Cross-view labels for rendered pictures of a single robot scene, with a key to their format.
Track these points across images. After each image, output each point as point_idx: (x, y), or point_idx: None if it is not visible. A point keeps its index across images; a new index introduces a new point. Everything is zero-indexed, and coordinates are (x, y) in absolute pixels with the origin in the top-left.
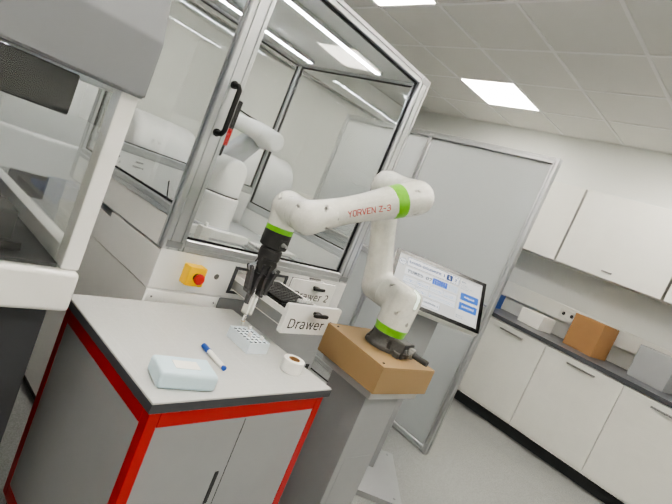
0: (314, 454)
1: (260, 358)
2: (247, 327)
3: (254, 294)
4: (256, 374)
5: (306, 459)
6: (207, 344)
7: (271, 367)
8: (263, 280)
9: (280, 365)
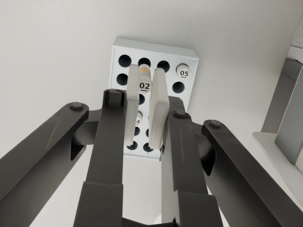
0: (284, 111)
1: (134, 158)
2: (186, 58)
3: (154, 122)
4: (66, 206)
5: (282, 97)
6: (9, 84)
7: (132, 191)
8: (162, 217)
9: (158, 196)
